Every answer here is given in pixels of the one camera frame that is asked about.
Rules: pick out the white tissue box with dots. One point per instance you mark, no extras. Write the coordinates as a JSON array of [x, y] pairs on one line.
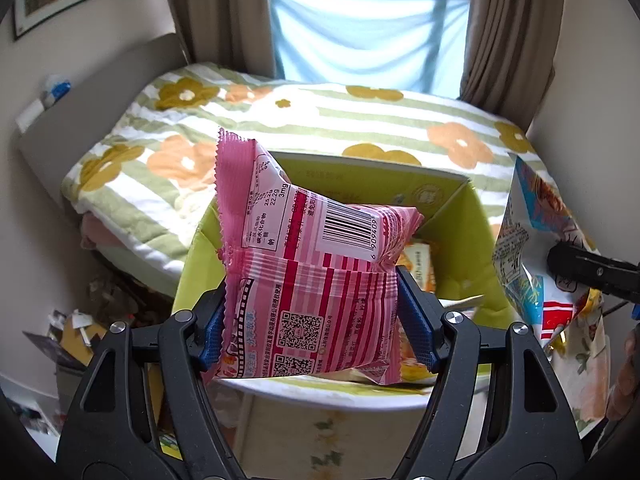
[[30, 116]]

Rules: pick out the magazine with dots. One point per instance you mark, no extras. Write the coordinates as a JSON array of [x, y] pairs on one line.
[[47, 347]]

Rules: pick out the pale green bed sheet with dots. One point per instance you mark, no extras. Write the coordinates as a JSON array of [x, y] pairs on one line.
[[145, 267]]

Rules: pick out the pink bedding layer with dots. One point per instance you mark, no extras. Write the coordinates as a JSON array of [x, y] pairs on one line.
[[97, 232]]

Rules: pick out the green and white cardboard box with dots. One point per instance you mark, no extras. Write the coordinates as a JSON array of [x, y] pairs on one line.
[[460, 240]]

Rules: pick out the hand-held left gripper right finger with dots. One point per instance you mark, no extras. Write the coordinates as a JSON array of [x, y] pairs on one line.
[[417, 320]]

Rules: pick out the yellow paper bag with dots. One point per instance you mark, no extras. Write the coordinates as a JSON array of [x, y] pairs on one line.
[[170, 447]]

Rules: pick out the white and blue bottle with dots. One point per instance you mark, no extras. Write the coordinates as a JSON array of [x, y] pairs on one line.
[[56, 88]]

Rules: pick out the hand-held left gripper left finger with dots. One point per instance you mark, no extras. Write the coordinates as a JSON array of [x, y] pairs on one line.
[[212, 335]]

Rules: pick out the pink striped snack packet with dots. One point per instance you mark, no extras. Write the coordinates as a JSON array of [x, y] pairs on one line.
[[310, 300]]

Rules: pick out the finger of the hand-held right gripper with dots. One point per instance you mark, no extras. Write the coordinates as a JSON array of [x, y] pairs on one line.
[[590, 266]]

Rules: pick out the floral striped blanket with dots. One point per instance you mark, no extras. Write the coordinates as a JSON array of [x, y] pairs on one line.
[[320, 110]]

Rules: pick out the person's right hand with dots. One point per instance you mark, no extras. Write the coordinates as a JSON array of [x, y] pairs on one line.
[[625, 385]]

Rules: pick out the blue white red snack bag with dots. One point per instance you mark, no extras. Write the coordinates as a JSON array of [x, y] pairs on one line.
[[530, 240]]

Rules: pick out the brown curtain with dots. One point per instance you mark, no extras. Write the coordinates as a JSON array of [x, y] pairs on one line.
[[220, 10], [510, 35]]

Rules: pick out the grey bed headboard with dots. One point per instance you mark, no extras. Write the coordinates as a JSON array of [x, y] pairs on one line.
[[100, 95]]

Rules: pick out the light blue cloth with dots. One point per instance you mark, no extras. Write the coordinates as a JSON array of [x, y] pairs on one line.
[[365, 35]]

